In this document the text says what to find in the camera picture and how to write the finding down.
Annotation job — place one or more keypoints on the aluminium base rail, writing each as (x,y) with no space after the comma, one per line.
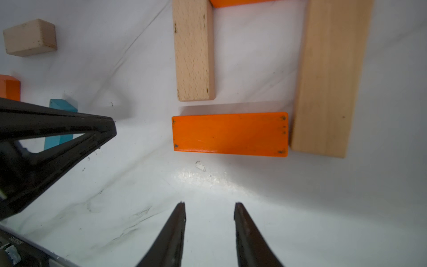
(17,251)

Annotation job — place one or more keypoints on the orange block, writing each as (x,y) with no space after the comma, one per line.
(254,134)
(231,3)

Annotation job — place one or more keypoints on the orange block diagonal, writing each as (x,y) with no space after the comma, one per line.
(10,88)

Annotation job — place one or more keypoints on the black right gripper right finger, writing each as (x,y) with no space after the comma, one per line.
(252,249)

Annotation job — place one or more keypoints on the natural wood block diagonal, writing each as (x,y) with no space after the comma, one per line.
(330,64)

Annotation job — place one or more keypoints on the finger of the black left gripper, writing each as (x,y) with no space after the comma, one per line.
(26,175)

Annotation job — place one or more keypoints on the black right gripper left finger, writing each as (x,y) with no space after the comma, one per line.
(167,249)

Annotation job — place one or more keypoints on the teal block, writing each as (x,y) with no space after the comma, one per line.
(55,140)

